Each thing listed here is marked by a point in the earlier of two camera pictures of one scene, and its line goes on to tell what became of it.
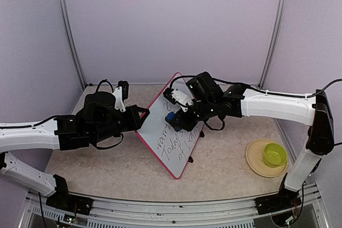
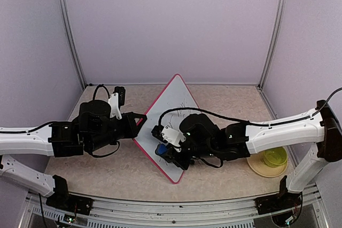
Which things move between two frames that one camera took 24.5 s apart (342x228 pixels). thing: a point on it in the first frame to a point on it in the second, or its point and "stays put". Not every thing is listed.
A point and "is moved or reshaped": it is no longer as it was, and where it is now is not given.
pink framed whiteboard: [172, 147] is moved or reshaped
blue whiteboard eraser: [171, 115] to [161, 149]
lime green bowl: [274, 155] stays put
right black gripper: [185, 125] to [183, 163]
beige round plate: [255, 158] stays put
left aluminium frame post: [63, 3] stays put
